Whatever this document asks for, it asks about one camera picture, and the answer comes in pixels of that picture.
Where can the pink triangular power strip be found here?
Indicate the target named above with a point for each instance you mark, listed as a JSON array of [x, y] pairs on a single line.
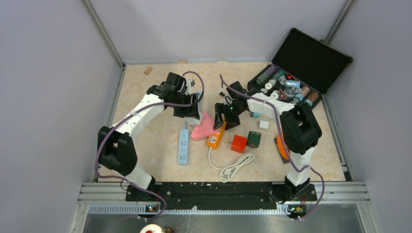
[[204, 129]]

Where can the white cube socket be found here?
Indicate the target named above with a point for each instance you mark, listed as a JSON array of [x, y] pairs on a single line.
[[192, 121]]

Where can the black open case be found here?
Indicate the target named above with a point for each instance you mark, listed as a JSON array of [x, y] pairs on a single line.
[[303, 58]]

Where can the white plug adapter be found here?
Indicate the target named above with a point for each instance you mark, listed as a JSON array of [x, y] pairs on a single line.
[[263, 125]]

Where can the blue power strip with cable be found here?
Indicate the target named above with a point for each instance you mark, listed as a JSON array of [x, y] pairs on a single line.
[[183, 146]]

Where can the green cube socket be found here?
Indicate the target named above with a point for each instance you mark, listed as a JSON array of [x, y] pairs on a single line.
[[253, 139]]

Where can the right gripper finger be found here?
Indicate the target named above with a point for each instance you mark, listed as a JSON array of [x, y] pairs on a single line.
[[232, 121], [219, 115]]

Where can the small wooden block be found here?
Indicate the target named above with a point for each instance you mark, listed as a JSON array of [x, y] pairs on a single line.
[[148, 70]]

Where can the grey mat under toy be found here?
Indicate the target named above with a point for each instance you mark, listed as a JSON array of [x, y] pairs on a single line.
[[279, 151]]

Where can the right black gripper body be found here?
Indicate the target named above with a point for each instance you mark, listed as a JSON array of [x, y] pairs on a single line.
[[233, 109]]

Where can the teal plug adapter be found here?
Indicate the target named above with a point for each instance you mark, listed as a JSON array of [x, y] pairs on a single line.
[[255, 114]]

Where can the red white emergency button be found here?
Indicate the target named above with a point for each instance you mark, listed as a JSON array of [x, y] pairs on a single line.
[[152, 228]]

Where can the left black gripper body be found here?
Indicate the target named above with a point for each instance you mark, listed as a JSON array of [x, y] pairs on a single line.
[[183, 97]]

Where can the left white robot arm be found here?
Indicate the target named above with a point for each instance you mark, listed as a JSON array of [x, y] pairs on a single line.
[[116, 150]]

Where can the orange power strip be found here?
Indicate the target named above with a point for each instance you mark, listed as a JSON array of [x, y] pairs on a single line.
[[213, 141]]

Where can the red cube socket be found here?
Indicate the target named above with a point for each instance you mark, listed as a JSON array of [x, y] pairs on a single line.
[[238, 144]]

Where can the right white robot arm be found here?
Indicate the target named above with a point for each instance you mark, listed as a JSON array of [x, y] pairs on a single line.
[[296, 124]]

